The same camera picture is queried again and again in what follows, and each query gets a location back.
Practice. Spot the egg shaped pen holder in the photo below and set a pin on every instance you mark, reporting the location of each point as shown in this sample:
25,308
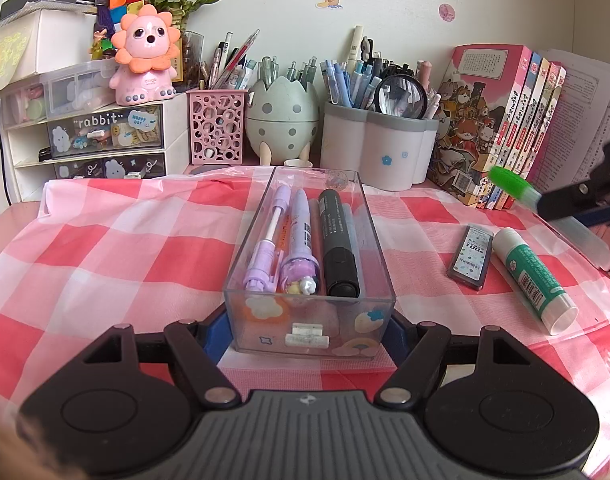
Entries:
282,120

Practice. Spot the grey pencil lead case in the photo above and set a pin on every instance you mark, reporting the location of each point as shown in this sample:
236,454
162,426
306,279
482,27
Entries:
470,257

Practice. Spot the green white glue stick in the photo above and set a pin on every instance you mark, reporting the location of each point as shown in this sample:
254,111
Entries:
530,275

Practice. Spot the small colourful figurine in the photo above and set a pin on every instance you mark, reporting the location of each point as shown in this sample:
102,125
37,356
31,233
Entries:
101,45

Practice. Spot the black marker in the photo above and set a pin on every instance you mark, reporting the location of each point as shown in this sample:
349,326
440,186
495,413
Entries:
337,250

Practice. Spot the bunch of grey green pens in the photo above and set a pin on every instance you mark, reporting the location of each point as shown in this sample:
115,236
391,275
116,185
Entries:
270,69

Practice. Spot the green highlighter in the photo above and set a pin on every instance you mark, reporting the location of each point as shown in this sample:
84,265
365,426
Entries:
510,182

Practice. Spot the glass vase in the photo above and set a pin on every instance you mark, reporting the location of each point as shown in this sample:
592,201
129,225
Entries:
191,60

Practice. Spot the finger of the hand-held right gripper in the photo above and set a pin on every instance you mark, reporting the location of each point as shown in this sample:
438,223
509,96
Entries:
575,197
602,217

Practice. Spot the blue-grey pen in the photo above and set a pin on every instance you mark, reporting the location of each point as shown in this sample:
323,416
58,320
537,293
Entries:
351,230

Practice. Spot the white storage box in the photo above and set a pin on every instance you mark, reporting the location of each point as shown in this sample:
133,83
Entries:
50,45

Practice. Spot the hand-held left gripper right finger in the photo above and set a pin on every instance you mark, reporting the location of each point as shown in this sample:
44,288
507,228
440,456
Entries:
400,335

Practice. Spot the round pink wall sticker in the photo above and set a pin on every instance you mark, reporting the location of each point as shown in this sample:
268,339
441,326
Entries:
447,12

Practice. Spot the colourful puzzle cube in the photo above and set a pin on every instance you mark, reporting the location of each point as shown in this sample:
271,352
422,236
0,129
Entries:
127,0

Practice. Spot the black magnifying glass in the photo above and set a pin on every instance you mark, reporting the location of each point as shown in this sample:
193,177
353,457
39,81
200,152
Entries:
400,96

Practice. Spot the illustrated book set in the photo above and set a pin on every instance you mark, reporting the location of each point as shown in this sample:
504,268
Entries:
465,130

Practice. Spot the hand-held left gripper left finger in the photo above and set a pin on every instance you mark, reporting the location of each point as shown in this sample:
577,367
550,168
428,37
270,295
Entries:
212,332

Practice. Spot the pink perforated pen holder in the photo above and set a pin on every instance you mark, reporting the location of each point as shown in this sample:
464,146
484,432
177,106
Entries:
217,127

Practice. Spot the pink checked tablecloth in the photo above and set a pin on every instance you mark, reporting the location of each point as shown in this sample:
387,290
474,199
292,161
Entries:
110,260

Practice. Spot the bunch of pens with clear barrels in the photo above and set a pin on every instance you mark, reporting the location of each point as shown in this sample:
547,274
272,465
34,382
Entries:
230,67

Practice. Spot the clear plastic storage box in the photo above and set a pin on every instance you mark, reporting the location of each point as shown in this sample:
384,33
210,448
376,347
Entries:
65,90

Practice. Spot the grey white flower pen holder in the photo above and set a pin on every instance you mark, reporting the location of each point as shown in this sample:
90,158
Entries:
380,155

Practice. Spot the pink lion toy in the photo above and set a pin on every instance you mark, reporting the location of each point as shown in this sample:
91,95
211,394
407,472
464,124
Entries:
142,60

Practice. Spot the bunch of blue black pens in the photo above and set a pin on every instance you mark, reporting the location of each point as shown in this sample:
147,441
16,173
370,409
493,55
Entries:
350,82

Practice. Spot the white drawer organiser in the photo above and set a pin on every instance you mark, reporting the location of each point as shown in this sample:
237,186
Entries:
30,145

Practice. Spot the purple mechanical pencil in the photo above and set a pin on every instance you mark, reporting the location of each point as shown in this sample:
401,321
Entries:
267,255

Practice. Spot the purple pen with charm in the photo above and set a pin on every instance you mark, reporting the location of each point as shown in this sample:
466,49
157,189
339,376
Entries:
300,225

